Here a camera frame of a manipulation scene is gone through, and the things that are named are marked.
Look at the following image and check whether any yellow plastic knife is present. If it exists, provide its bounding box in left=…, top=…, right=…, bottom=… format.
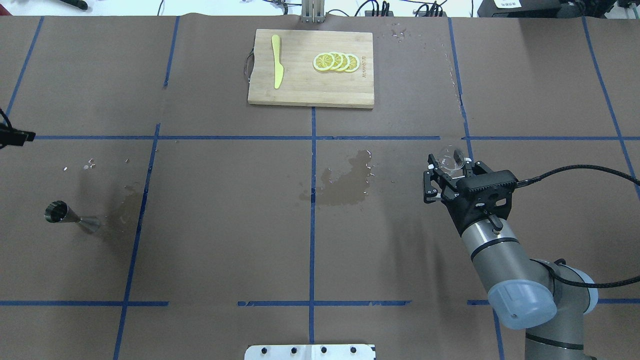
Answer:
left=270, top=34, right=285, bottom=90

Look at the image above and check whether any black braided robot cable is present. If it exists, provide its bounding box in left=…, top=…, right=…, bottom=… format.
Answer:
left=515, top=165, right=640, bottom=290

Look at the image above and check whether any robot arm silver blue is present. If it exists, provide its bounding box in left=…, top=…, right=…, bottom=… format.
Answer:
left=423, top=154, right=598, bottom=360

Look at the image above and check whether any clear glass shaker cup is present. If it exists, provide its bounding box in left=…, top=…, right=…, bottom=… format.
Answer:
left=435, top=145, right=467, bottom=176

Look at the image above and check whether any bamboo cutting board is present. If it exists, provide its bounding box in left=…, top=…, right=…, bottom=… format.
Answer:
left=247, top=29, right=375, bottom=109

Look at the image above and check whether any black folded umbrella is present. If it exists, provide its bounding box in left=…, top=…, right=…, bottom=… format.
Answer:
left=61, top=0, right=89, bottom=11

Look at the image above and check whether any black box on desk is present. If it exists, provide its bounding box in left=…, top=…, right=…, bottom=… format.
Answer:
left=477, top=0, right=562, bottom=18

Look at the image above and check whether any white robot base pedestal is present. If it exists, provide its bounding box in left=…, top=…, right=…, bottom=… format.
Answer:
left=244, top=343, right=377, bottom=360

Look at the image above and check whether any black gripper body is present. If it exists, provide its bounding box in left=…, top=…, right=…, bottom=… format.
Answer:
left=442, top=170, right=517, bottom=236

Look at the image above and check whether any lemon slice nearest knife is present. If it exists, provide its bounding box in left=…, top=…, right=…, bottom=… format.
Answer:
left=312, top=52, right=335, bottom=72

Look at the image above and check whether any aluminium frame post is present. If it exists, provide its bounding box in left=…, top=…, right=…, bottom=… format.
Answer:
left=301, top=0, right=326, bottom=24

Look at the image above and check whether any steel jigger measuring cup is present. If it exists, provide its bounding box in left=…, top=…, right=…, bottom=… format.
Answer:
left=44, top=200, right=102, bottom=234

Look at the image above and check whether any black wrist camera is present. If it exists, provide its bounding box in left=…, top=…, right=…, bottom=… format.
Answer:
left=0, top=108, right=36, bottom=150

